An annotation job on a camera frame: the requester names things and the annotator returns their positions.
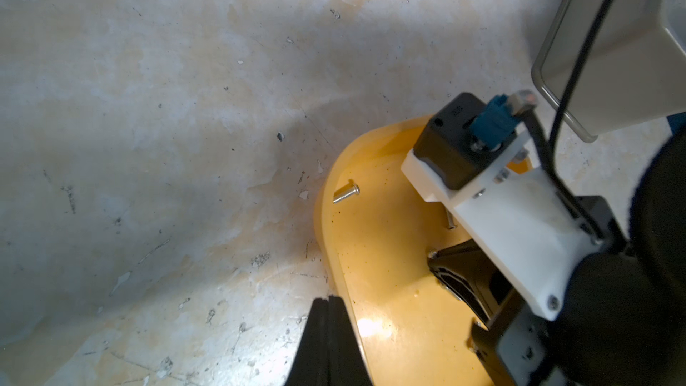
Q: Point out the silver screw under mount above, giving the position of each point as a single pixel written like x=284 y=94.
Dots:
x=450 y=220

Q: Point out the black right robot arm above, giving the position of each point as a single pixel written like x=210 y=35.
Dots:
x=654 y=299

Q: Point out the yellow plastic storage tray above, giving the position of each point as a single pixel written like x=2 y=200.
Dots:
x=411 y=330

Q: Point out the silver screw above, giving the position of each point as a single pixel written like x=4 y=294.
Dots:
x=450 y=220
x=348 y=191

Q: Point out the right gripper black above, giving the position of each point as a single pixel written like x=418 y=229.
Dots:
x=585 y=345

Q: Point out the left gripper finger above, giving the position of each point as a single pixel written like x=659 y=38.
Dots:
x=328 y=352

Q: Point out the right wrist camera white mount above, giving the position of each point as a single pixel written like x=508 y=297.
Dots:
x=491 y=167

